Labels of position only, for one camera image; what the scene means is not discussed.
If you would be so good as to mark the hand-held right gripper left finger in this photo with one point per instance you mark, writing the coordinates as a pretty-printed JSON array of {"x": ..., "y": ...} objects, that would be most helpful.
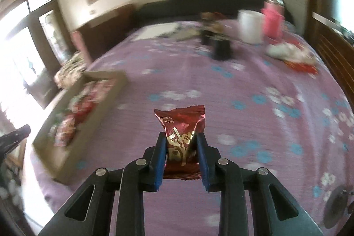
[{"x": 159, "y": 167}]

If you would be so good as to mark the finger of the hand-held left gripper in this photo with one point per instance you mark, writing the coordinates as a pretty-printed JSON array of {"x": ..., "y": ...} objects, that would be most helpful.
[{"x": 15, "y": 135}]

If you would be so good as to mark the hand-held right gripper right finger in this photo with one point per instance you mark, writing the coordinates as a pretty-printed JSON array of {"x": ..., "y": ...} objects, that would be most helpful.
[{"x": 204, "y": 167}]

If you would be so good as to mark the dark red gold snack packet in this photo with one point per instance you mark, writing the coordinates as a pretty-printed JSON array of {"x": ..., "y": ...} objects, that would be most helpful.
[{"x": 179, "y": 122}]

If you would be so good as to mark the cardboard box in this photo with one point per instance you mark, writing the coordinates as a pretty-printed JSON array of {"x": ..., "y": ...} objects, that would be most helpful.
[{"x": 69, "y": 153}]

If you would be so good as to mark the heap of boxed snacks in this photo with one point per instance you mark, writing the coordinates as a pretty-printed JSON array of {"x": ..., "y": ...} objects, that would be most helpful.
[{"x": 83, "y": 106}]

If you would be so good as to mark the purple floral tablecloth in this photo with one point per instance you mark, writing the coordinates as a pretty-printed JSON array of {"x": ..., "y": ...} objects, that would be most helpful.
[{"x": 221, "y": 86}]

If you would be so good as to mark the wooden glass door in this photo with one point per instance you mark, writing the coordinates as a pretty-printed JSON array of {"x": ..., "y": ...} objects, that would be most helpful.
[{"x": 47, "y": 42}]

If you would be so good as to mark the white paper sheet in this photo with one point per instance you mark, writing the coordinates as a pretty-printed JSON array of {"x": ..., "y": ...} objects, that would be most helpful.
[{"x": 152, "y": 31}]

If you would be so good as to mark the black round disc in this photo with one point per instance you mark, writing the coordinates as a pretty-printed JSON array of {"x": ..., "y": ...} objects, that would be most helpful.
[{"x": 336, "y": 208}]

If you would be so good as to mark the brown sofa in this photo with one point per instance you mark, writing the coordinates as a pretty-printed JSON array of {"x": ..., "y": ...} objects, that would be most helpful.
[{"x": 107, "y": 28}]

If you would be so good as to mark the pile of red white packets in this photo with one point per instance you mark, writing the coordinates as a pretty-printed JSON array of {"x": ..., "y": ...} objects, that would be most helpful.
[{"x": 293, "y": 56}]

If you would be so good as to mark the brown wooden item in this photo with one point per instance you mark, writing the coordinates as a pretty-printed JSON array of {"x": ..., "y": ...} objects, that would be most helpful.
[{"x": 211, "y": 20}]

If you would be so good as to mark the pink container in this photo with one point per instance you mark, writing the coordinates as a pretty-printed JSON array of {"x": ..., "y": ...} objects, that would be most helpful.
[{"x": 273, "y": 21}]

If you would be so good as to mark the black sofa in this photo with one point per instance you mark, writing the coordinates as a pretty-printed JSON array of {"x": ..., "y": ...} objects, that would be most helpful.
[{"x": 215, "y": 3}]

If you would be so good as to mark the wooden chair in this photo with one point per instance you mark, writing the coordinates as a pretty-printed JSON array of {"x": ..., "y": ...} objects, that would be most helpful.
[{"x": 334, "y": 50}]

